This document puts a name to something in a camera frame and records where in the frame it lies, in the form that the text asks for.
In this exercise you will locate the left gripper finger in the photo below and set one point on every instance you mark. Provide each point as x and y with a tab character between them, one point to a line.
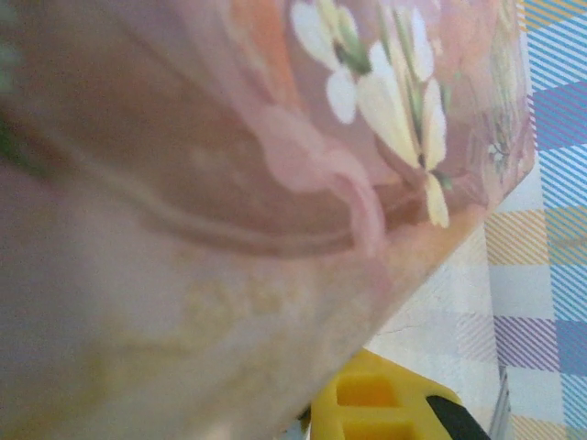
380	403

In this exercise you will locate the pink floral wooden box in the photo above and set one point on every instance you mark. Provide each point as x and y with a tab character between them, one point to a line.
206	206

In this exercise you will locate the aluminium frame post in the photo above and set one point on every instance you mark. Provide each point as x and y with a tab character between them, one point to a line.
501	403

